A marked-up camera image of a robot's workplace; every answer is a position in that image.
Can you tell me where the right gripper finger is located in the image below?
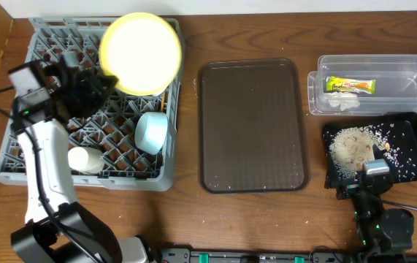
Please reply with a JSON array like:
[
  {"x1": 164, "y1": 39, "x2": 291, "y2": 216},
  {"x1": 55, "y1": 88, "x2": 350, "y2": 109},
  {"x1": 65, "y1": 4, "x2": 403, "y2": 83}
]
[
  {"x1": 324, "y1": 155, "x2": 340, "y2": 188},
  {"x1": 372, "y1": 144, "x2": 390, "y2": 163}
]

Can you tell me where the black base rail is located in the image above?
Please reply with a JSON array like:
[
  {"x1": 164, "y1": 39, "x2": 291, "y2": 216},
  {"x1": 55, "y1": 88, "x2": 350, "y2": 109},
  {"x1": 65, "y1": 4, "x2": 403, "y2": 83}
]
[{"x1": 161, "y1": 248, "x2": 417, "y2": 263}]

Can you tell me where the wooden chopstick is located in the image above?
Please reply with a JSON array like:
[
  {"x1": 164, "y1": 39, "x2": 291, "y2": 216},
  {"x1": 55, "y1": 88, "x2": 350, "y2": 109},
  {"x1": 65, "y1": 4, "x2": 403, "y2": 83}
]
[{"x1": 160, "y1": 91, "x2": 167, "y2": 113}]

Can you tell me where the white paper cup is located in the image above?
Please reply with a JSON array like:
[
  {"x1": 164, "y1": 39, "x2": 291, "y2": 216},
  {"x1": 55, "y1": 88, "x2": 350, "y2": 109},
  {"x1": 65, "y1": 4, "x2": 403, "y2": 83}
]
[{"x1": 68, "y1": 147, "x2": 105, "y2": 175}]

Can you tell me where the black rectangular tray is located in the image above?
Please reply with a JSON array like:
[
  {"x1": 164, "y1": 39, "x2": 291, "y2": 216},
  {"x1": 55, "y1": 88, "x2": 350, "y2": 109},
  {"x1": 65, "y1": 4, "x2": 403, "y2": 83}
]
[{"x1": 322, "y1": 112, "x2": 417, "y2": 188}]

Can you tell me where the clear plastic bin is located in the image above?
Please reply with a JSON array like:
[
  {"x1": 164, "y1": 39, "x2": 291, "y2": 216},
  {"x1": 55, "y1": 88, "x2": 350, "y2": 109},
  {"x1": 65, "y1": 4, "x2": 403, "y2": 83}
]
[{"x1": 307, "y1": 54, "x2": 417, "y2": 116}]

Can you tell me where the light blue bowl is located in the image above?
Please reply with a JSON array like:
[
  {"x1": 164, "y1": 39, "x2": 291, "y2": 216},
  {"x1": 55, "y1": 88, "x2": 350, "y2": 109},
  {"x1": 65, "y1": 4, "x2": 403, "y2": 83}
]
[{"x1": 134, "y1": 112, "x2": 169, "y2": 155}]

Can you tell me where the dark brown serving tray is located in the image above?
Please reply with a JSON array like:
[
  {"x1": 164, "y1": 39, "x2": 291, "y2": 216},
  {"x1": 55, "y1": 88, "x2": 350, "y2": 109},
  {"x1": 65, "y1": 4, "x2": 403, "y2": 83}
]
[{"x1": 198, "y1": 58, "x2": 310, "y2": 194}]

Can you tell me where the yellow round plate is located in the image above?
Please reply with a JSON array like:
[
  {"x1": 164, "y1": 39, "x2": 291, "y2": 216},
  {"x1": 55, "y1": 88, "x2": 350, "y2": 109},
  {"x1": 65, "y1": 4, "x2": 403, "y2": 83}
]
[{"x1": 99, "y1": 12, "x2": 183, "y2": 96}]

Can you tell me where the grey plastic dish rack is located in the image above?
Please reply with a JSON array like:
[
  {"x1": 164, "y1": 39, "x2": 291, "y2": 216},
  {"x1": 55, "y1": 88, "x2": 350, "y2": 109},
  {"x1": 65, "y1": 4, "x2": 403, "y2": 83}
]
[{"x1": 0, "y1": 16, "x2": 186, "y2": 192}]

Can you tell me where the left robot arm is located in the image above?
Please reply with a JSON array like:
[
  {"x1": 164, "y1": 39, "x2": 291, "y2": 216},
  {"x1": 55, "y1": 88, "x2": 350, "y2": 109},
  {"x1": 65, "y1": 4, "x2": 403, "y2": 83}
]
[{"x1": 9, "y1": 52, "x2": 156, "y2": 263}]

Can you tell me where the green snack wrapper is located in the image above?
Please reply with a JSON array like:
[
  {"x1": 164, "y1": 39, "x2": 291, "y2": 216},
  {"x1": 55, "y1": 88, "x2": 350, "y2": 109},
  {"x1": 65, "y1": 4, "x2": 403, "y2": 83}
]
[{"x1": 326, "y1": 76, "x2": 376, "y2": 94}]

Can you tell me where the white tissue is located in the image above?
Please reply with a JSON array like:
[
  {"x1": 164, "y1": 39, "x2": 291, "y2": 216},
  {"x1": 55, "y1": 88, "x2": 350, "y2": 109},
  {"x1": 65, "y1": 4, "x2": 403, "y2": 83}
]
[{"x1": 326, "y1": 92, "x2": 360, "y2": 111}]

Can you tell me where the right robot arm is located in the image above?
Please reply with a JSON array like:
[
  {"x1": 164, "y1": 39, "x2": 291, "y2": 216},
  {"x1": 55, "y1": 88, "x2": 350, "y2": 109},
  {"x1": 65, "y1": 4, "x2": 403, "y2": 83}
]
[{"x1": 325, "y1": 145, "x2": 414, "y2": 262}]

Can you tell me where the rice food waste pile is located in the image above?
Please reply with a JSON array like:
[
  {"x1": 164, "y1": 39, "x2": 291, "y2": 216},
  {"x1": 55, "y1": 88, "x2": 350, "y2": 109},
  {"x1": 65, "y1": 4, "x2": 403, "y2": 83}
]
[{"x1": 324, "y1": 122, "x2": 417, "y2": 180}]

